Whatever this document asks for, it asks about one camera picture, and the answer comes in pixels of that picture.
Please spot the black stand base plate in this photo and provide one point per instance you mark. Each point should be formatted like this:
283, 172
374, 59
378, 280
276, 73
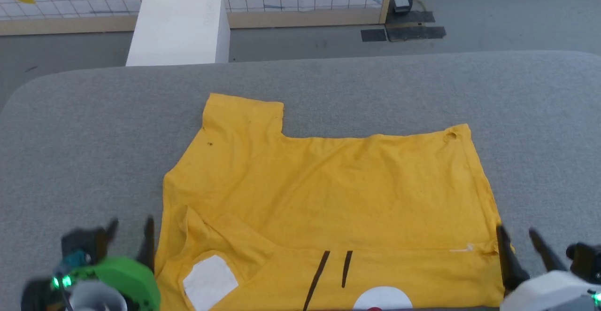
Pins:
415, 18

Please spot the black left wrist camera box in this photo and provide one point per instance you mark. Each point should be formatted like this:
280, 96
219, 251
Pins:
82, 243

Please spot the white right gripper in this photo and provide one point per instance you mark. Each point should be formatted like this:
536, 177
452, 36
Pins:
544, 294

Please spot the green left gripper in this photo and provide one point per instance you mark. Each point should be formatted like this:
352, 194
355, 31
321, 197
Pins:
127, 278

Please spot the white rectangular box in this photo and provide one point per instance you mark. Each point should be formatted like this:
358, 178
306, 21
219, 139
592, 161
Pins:
178, 29

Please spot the small black floor mat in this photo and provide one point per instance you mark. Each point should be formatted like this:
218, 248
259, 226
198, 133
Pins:
373, 35

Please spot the large black floor mat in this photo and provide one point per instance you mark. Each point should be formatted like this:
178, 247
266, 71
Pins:
415, 33

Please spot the yellow T-shirt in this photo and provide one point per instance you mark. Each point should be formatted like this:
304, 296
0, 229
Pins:
328, 193

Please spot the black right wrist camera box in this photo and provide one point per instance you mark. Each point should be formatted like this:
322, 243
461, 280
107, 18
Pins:
587, 261

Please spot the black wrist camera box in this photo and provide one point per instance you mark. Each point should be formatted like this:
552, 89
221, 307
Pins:
82, 243
587, 261

